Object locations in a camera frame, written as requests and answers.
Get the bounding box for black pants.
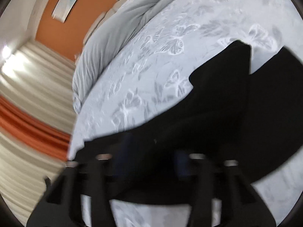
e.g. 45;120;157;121
75;41;302;204

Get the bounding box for orange curtain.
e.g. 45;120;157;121
1;97;70;161

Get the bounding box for cream curtain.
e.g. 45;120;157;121
1;40;76;225

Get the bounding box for butterfly patterned bed cover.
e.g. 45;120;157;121
69;0;302;226

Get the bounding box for grey duvet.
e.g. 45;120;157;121
72;0;173;113

